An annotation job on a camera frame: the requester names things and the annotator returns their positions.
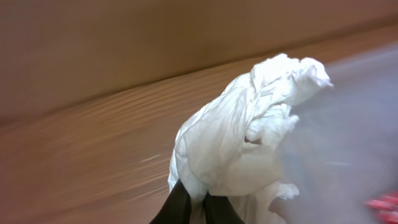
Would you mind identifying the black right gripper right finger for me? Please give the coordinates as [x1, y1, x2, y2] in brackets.
[203, 194, 245, 224]

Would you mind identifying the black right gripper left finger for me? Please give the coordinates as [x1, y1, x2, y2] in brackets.
[149, 180, 192, 224]

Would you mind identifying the white napkin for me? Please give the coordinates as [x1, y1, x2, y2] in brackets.
[168, 54, 331, 224]

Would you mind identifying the red snack wrapper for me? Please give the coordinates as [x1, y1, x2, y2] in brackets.
[366, 191, 397, 224]

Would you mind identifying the clear plastic container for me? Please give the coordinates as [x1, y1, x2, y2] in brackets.
[275, 44, 397, 224]

